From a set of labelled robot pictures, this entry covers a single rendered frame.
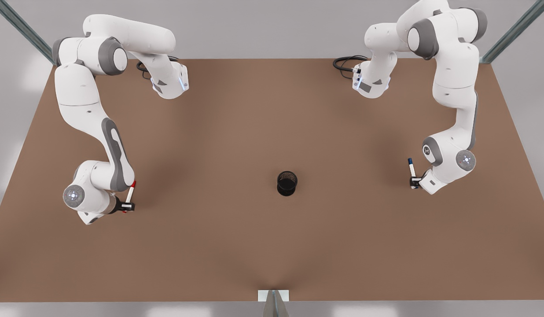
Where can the blue-capped white marker pen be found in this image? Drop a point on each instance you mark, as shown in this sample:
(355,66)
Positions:
(412,170)

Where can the red-capped white marker pen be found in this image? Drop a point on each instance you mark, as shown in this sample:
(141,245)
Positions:
(130,193)

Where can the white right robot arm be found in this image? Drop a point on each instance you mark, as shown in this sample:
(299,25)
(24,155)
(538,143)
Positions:
(80,92)

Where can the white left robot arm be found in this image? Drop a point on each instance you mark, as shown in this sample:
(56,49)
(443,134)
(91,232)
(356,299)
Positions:
(454,79)

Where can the black mesh pen holder cup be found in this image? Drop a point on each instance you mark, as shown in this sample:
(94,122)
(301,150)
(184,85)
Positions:
(287,183)

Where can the silver frame post with foot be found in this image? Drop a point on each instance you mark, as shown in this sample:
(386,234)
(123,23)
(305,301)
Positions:
(273,304)

